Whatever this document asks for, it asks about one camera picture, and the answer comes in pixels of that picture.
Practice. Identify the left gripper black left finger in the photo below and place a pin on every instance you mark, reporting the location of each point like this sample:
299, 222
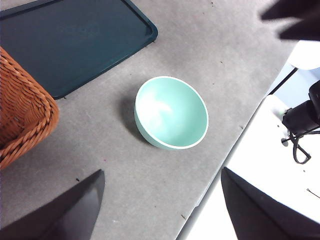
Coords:
55, 217

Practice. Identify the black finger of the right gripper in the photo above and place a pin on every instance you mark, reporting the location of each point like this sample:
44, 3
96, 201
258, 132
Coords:
305, 30
290, 10

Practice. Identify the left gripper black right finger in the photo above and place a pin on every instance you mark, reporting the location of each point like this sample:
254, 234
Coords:
262, 217

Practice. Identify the teal ceramic bowl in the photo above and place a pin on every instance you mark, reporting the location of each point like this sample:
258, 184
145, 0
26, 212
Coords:
172, 115

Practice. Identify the white rounded panel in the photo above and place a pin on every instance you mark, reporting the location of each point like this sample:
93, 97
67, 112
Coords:
305, 55

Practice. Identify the brown wicker basket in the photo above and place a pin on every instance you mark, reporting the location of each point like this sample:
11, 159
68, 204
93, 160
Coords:
22, 112

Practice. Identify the black rectangular tray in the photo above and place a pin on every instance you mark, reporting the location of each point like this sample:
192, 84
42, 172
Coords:
75, 45

